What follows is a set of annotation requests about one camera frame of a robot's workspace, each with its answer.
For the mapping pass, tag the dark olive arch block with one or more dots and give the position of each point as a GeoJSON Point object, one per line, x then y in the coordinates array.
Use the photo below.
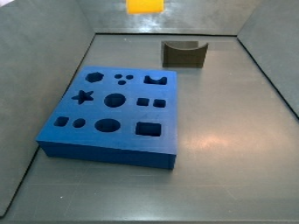
{"type": "Point", "coordinates": [183, 53]}

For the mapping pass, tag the blue shape sorter block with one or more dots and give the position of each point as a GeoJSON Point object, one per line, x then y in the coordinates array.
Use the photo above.
{"type": "Point", "coordinates": [116, 117]}

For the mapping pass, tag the yellow square panel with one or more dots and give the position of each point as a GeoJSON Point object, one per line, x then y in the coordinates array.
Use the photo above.
{"type": "Point", "coordinates": [144, 6]}

